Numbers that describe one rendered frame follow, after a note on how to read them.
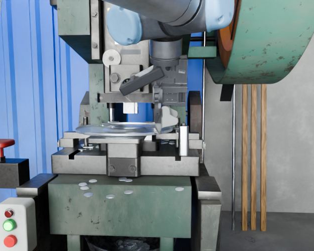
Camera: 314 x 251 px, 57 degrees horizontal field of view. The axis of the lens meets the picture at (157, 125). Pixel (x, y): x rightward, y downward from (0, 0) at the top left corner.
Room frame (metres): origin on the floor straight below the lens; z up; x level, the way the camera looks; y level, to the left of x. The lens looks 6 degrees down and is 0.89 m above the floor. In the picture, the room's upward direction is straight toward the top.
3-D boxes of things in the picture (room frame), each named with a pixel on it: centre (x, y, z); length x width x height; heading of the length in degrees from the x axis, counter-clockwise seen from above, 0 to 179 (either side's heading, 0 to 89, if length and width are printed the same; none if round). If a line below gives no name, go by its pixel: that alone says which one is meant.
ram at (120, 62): (0.96, 0.09, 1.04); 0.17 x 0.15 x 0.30; 177
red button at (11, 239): (0.66, 0.35, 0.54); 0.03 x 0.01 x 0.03; 87
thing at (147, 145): (1.00, 0.09, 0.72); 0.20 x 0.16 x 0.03; 87
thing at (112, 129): (0.87, 0.10, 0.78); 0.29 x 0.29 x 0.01
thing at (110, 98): (1.00, 0.09, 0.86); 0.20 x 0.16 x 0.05; 87
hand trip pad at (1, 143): (0.79, 0.43, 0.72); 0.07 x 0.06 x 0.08; 177
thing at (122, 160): (0.82, 0.10, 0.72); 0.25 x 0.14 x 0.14; 177
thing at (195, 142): (0.99, -0.08, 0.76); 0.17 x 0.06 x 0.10; 87
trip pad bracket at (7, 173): (0.79, 0.41, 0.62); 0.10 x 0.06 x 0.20; 87
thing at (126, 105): (0.99, 0.09, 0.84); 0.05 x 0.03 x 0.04; 87
